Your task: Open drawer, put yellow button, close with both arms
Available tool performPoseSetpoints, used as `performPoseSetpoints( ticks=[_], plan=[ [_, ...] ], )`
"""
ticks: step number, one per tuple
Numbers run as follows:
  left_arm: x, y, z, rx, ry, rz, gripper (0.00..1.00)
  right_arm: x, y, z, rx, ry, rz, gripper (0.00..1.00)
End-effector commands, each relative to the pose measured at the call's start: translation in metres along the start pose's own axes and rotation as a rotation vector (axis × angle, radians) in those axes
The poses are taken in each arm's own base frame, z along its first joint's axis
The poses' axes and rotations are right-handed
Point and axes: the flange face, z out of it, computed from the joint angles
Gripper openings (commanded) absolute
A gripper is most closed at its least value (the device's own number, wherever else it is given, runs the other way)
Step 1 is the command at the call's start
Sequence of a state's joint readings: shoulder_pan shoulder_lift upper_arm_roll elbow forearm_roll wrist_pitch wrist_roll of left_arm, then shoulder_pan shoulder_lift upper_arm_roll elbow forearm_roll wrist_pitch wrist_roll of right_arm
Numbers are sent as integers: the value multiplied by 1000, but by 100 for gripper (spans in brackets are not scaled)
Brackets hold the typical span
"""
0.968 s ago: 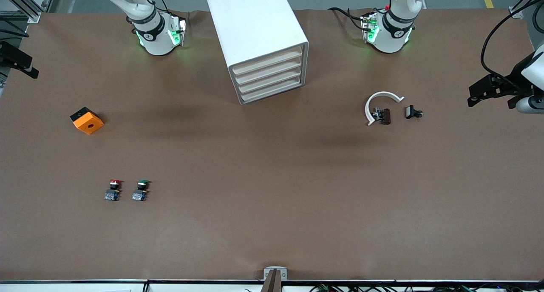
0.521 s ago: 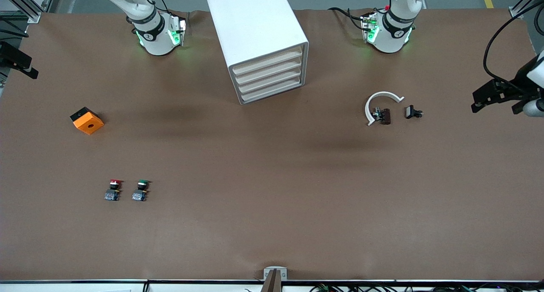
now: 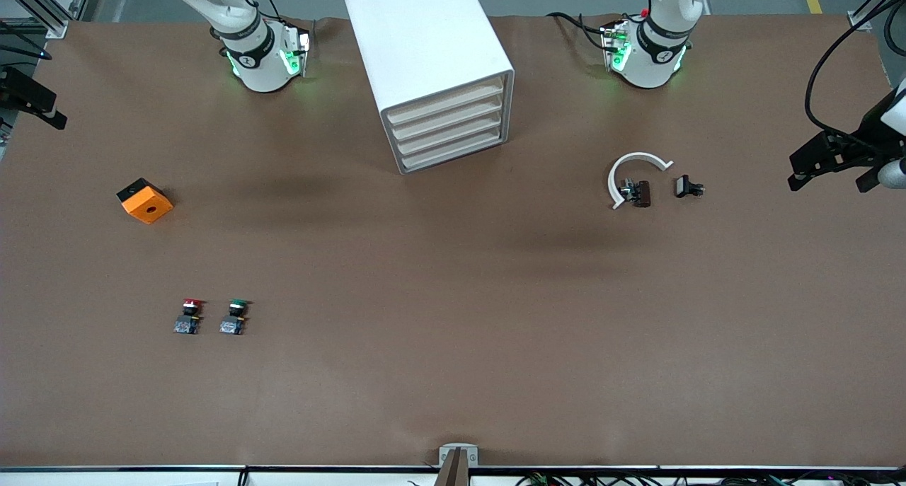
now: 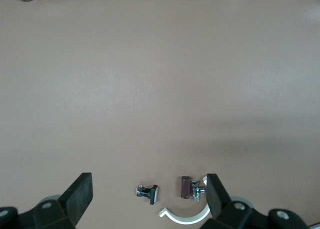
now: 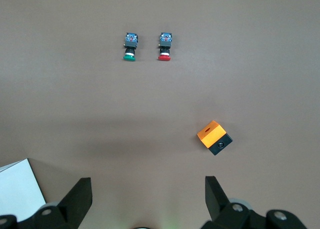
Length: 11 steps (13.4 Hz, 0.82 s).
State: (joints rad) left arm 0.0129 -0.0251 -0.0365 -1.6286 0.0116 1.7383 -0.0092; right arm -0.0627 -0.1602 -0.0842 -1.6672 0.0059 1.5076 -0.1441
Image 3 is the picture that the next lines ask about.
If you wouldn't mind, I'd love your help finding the orange box with hole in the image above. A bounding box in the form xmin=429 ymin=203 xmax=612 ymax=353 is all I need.
xmin=116 ymin=178 xmax=174 ymax=225

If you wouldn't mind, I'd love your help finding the brown electrical component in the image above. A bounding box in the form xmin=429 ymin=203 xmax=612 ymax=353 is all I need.
xmin=619 ymin=179 xmax=652 ymax=209

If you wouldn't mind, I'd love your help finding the white curved plastic piece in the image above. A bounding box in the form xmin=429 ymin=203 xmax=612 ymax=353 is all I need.
xmin=607 ymin=152 xmax=674 ymax=211

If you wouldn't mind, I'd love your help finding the aluminium frame profile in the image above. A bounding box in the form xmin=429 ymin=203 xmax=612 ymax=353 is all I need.
xmin=0 ymin=0 xmax=96 ymax=40
xmin=847 ymin=0 xmax=906 ymax=32

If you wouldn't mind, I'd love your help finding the red push button switch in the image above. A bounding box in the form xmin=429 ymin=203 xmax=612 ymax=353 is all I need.
xmin=173 ymin=299 xmax=206 ymax=335

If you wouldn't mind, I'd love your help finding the green push button switch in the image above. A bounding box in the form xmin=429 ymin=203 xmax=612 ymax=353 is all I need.
xmin=218 ymin=299 xmax=251 ymax=336

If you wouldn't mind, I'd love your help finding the black base cable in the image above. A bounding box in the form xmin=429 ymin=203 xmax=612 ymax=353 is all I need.
xmin=546 ymin=11 xmax=612 ymax=51

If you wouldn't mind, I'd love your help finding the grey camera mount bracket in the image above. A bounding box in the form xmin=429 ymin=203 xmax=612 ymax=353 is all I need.
xmin=435 ymin=444 xmax=480 ymax=486

